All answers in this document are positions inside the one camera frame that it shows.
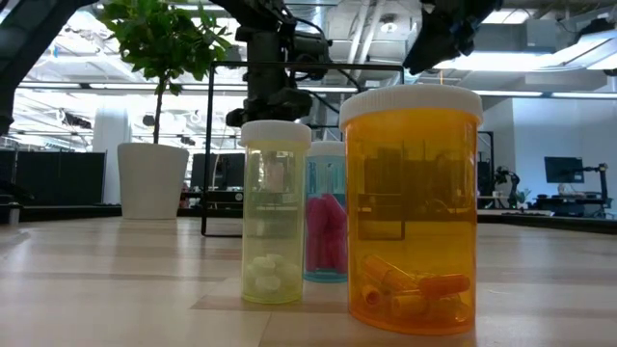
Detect white plant pot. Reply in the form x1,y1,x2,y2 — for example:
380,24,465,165
117,142,191,222

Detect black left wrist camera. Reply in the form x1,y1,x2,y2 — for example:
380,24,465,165
288,32,333,82

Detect black partition panel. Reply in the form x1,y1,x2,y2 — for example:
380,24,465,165
0,149,106,207

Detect blue medicine bottle red capsules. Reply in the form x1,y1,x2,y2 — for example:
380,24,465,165
303,140,349,284

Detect black background monitor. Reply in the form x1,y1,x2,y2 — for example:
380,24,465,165
544,156,586,185

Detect black table frame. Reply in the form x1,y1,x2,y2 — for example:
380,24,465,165
0,201,617,237

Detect yellow medicine bottle white tablets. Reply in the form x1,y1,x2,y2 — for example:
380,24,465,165
239,120,313,306

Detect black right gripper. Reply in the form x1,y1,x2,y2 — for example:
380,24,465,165
402,0,503,76

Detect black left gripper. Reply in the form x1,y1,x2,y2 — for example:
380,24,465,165
226,45,313,127

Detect green leafy plant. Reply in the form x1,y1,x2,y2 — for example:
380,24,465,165
98,0,237,145

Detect large orange medicine bottle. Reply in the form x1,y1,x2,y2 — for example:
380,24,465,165
338,84,484,337

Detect dark background monitors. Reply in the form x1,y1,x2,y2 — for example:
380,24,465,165
190,152,246,190

